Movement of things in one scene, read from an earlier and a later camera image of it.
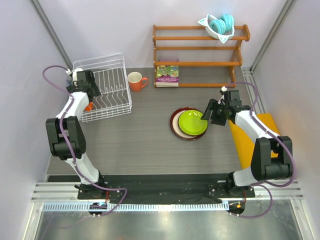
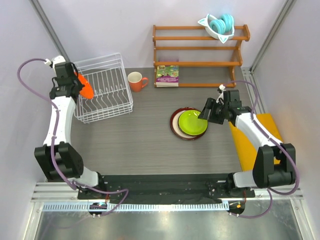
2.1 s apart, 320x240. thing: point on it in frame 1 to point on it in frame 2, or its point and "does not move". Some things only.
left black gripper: (96, 92) to (80, 86)
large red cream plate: (174, 125) does not move
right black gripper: (213, 105) does not move
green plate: (190, 123) does not move
